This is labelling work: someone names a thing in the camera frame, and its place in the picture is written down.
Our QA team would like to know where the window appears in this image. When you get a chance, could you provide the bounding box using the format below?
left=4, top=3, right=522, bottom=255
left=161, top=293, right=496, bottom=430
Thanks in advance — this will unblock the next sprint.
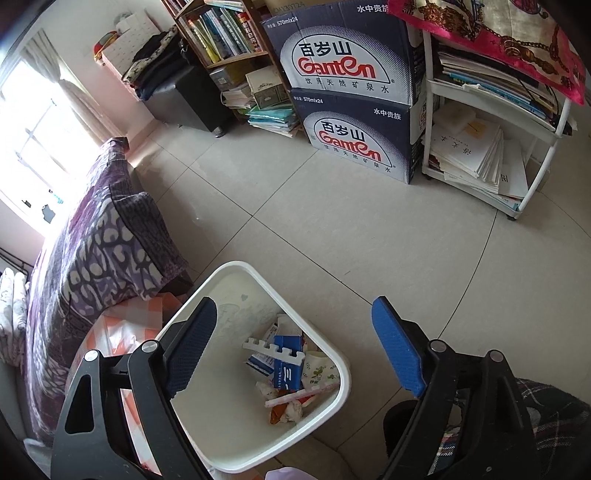
left=0, top=60, right=93, bottom=232

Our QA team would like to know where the pink storage box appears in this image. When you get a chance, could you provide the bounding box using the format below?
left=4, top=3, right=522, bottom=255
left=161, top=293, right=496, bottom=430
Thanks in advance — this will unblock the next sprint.
left=95, top=11, right=163, bottom=75

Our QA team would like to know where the stack of white papers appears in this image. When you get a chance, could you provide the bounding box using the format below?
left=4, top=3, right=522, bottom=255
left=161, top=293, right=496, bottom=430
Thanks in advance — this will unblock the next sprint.
left=427, top=104, right=530, bottom=209

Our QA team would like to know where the purple patterned blanket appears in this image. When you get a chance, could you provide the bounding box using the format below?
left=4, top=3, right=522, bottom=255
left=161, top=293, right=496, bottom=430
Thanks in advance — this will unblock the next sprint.
left=23, top=137, right=191, bottom=445

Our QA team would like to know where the light curtain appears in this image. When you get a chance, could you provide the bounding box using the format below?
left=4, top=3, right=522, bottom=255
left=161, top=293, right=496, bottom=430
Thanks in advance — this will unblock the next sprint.
left=27, top=30, right=112, bottom=145

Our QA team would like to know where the stack of teal books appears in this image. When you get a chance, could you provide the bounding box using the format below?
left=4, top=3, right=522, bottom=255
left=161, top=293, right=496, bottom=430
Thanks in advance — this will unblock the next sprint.
left=247, top=104, right=302, bottom=139

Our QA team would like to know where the blue water carton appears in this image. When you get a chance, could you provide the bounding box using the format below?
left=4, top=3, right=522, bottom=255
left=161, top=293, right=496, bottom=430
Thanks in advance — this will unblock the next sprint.
left=261, top=0, right=426, bottom=108
left=291, top=88, right=426, bottom=185

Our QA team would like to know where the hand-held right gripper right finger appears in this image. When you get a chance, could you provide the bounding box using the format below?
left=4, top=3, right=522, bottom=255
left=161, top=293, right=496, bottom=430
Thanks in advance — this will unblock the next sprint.
left=372, top=296, right=539, bottom=480

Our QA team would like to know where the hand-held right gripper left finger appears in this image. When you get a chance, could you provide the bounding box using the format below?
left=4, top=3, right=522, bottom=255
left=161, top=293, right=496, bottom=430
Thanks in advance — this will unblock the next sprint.
left=52, top=296, right=218, bottom=480

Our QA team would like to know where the small beige drawer box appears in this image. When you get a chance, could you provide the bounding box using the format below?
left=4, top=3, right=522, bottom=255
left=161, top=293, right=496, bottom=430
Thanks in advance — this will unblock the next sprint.
left=245, top=67, right=290, bottom=110

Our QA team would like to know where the white tissue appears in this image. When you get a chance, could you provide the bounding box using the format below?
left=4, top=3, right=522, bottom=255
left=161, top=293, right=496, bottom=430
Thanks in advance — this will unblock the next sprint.
left=281, top=401, right=308, bottom=424

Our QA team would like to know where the floral paper cup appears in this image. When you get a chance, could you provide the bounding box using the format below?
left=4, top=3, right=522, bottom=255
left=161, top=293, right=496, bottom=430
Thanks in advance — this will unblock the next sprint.
left=302, top=351, right=341, bottom=393

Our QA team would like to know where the blue and white box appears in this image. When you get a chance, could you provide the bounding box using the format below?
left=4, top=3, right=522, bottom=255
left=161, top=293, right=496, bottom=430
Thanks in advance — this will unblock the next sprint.
left=246, top=354, right=276, bottom=376

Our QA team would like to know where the white shelf rack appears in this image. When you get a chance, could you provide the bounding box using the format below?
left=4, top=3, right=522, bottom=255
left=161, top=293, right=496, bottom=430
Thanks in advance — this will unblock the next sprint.
left=421, top=18, right=578, bottom=220

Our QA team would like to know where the pile of dark clothes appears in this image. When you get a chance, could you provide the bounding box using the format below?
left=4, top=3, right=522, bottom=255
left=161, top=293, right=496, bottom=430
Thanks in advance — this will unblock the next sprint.
left=122, top=30, right=184, bottom=100

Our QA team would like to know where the plaid clothing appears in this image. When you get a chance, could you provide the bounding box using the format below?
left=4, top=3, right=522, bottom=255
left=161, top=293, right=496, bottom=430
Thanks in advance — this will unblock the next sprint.
left=427, top=378, right=591, bottom=480

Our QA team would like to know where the stack of books and folders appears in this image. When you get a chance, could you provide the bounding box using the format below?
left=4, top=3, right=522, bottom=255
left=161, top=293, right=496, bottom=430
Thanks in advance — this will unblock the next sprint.
left=436, top=43, right=560, bottom=123

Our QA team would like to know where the row of colourful books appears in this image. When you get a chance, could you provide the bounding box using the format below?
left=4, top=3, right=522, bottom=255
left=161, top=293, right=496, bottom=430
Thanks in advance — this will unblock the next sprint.
left=185, top=2, right=265, bottom=64

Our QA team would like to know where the pink patterned cloth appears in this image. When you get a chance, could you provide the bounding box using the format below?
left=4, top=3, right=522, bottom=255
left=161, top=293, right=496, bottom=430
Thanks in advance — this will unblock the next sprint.
left=387, top=0, right=591, bottom=105

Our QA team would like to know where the black bag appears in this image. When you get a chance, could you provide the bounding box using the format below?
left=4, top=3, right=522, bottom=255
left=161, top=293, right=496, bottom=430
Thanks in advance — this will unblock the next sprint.
left=178, top=39, right=200, bottom=68

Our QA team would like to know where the blue carton box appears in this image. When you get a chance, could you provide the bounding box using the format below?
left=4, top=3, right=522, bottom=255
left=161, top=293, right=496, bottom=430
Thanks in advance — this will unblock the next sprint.
left=273, top=335, right=306, bottom=388

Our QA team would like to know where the white and pink strip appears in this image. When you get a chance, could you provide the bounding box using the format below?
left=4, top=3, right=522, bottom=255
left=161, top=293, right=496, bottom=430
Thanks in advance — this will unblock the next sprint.
left=264, top=385, right=338, bottom=409

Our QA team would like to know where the white notched foam strip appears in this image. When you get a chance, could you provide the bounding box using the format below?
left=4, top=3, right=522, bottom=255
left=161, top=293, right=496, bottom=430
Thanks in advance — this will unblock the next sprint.
left=243, top=338, right=306, bottom=366

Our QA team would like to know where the white trash bin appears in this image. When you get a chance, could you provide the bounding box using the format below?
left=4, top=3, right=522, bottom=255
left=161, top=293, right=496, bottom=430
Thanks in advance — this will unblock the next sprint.
left=154, top=261, right=348, bottom=474

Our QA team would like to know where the black storage ottoman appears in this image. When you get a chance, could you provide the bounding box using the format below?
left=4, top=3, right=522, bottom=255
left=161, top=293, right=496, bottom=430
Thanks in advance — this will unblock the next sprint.
left=145, top=65, right=235, bottom=138

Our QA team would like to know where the orange checked tablecloth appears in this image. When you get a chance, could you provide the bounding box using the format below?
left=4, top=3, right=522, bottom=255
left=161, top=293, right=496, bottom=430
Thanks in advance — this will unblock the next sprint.
left=69, top=293, right=185, bottom=472

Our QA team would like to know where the wooden bookshelf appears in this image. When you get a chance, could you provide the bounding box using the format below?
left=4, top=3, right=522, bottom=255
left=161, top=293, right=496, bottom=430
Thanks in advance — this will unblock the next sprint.
left=161, top=0, right=302, bottom=139

